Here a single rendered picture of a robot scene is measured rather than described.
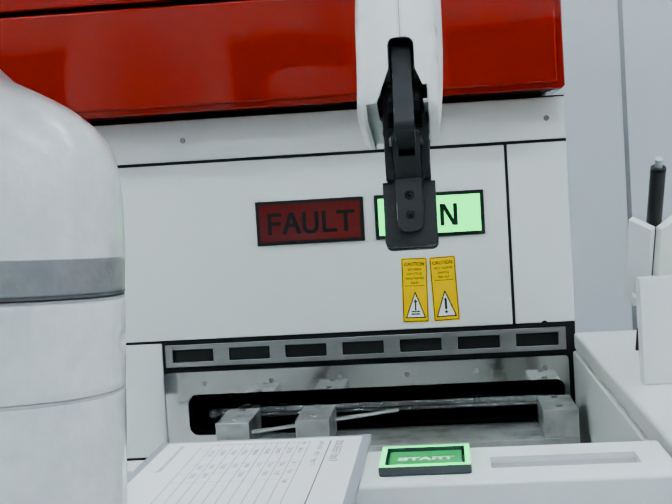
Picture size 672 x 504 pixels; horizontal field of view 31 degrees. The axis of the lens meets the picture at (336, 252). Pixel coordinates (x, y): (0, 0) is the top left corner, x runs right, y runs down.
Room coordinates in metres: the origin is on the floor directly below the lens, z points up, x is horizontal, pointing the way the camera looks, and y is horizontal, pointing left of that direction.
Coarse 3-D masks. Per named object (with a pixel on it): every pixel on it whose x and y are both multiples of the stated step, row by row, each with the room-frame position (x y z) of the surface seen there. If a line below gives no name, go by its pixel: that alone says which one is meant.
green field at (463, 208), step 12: (444, 204) 1.33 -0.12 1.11; (456, 204) 1.33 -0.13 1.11; (468, 204) 1.33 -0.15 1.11; (444, 216) 1.33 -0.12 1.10; (456, 216) 1.33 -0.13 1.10; (468, 216) 1.33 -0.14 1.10; (480, 216) 1.32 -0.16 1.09; (384, 228) 1.33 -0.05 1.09; (444, 228) 1.33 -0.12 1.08; (456, 228) 1.33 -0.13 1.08; (468, 228) 1.33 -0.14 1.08; (480, 228) 1.32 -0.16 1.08
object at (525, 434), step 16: (336, 432) 1.27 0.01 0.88; (352, 432) 1.27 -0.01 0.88; (368, 432) 1.26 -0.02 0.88; (384, 432) 1.26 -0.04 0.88; (400, 432) 1.25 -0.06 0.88; (416, 432) 1.25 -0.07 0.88; (432, 432) 1.25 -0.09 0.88; (448, 432) 1.24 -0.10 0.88; (464, 432) 1.24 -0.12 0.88; (480, 432) 1.23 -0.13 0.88; (496, 432) 1.23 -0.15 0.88; (512, 432) 1.22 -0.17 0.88; (528, 432) 1.22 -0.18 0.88
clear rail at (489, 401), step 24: (216, 408) 1.34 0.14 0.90; (264, 408) 1.33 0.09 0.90; (288, 408) 1.33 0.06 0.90; (336, 408) 1.32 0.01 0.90; (360, 408) 1.32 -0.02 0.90; (384, 408) 1.32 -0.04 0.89; (408, 408) 1.31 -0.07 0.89; (432, 408) 1.31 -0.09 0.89; (456, 408) 1.31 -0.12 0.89; (480, 408) 1.31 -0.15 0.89
